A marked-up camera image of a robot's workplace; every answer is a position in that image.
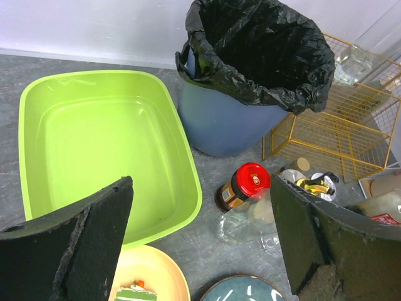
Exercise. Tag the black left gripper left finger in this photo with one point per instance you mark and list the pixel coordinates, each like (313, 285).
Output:
(70, 253)

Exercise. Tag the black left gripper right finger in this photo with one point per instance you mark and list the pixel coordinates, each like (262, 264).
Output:
(332, 253)

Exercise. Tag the blue label silver lid jar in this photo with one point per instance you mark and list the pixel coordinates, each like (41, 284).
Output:
(324, 185)

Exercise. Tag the silver lid spice jar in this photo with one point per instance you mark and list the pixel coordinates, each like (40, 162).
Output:
(291, 175)

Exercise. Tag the glass oil bottle gold spout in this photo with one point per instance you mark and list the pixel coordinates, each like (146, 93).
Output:
(379, 43)

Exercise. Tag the clear glass cup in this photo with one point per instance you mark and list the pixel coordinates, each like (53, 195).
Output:
(271, 245)

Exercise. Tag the plastic bottle red label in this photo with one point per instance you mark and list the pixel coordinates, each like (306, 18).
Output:
(384, 208)

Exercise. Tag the green layered cake slice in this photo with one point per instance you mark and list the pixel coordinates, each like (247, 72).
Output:
(135, 292)

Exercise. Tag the beige plate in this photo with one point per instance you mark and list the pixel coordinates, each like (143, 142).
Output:
(159, 273)

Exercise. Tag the small brown bottle tan cap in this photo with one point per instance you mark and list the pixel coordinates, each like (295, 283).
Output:
(300, 164)

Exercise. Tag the blue ceramic plate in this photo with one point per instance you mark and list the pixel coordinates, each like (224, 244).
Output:
(243, 287)

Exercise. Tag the red lid sauce jar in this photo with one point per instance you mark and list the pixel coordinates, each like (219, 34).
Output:
(248, 180)

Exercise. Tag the green plastic basin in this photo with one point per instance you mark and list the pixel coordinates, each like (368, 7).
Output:
(79, 132)

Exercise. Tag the blue trash bin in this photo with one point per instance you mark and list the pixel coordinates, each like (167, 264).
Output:
(218, 125)

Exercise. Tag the black trash bag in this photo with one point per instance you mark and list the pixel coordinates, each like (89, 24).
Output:
(258, 52)

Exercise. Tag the yellow wire basket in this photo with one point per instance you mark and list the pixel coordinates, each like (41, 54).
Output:
(353, 136)

